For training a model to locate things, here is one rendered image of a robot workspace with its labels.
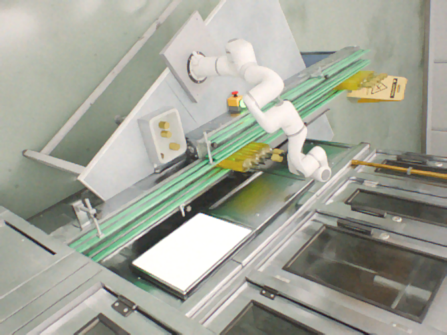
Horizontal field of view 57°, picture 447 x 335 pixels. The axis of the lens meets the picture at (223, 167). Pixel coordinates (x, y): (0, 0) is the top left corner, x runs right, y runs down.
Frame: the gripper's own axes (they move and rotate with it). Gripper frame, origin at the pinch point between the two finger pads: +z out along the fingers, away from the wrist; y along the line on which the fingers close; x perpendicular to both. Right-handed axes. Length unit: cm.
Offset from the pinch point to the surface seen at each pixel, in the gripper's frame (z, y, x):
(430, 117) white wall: 285, -201, -513
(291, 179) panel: 1.3, -12.9, -3.0
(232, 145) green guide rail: 23.4, 6.9, 13.8
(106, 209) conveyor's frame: 13, 6, 84
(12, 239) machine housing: -12, 21, 117
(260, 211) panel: -11.4, -13.3, 25.0
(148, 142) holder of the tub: 26, 23, 54
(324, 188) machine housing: -15.8, -15.1, -9.3
